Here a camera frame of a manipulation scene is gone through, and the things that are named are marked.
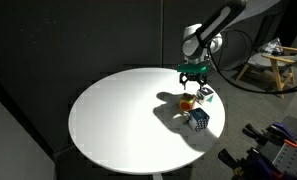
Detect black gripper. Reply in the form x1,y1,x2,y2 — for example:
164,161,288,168
178,72,209,91

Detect colourful soft house block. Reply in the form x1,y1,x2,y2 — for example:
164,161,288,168
177,92,198,112

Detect black soft letter A block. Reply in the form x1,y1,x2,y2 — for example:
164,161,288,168
195,86,216,106

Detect blue soft number four block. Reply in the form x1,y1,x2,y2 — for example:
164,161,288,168
186,106,211,133

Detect wooden armchair grey cushion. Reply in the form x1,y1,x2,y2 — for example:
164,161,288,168
235,44,297,100

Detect crumpled shiny plastic bag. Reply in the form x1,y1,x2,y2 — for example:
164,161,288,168
257,36,285,56

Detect purple spring clamp orange tips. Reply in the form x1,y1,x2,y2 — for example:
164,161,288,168
217,147,286,180
242,121,297,150

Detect dark perforated metal board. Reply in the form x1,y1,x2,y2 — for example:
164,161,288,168
267,114,297,180

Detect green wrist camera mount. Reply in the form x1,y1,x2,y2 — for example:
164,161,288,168
176,62,209,75

